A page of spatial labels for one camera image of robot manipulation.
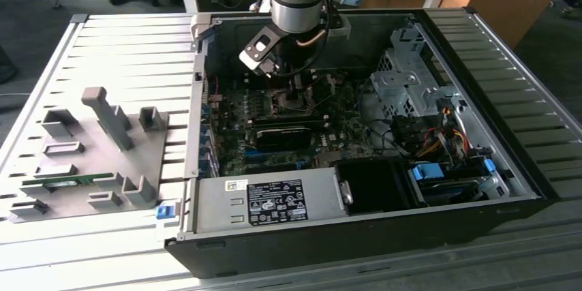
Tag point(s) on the green motherboard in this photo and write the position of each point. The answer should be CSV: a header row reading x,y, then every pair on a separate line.
x,y
345,124

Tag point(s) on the black RAM slots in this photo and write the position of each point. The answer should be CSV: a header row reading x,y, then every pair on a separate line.
x,y
285,121

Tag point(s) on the blue disk carrier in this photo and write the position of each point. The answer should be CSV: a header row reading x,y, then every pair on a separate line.
x,y
424,171

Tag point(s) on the blue expansion slot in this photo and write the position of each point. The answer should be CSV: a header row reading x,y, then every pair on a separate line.
x,y
253,151

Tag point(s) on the green RAM stick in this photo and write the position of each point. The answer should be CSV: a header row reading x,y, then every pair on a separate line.
x,y
68,180

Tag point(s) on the grey parts rack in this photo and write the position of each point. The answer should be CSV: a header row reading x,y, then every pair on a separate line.
x,y
104,165

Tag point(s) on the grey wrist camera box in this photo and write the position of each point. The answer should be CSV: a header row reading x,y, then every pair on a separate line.
x,y
339,30

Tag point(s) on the perforated metal drive cage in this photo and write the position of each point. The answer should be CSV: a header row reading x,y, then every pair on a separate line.
x,y
399,91

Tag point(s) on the black PC case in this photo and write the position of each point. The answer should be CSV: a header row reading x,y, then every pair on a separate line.
x,y
317,246

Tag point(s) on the blue plastic clip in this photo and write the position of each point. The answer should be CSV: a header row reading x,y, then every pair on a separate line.
x,y
488,166

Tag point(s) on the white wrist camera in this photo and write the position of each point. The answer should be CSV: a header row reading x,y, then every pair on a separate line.
x,y
260,49

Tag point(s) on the blue case latch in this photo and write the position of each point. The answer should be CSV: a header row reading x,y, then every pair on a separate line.
x,y
164,212

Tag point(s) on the metal disk bay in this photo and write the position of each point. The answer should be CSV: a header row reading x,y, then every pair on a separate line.
x,y
453,188

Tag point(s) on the grey power supply unit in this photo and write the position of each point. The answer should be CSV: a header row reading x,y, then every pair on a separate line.
x,y
217,209

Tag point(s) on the black graphics card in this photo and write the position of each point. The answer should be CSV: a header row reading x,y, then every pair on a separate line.
x,y
281,139

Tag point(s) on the silver CPU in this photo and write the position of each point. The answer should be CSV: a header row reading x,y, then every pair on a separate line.
x,y
284,97

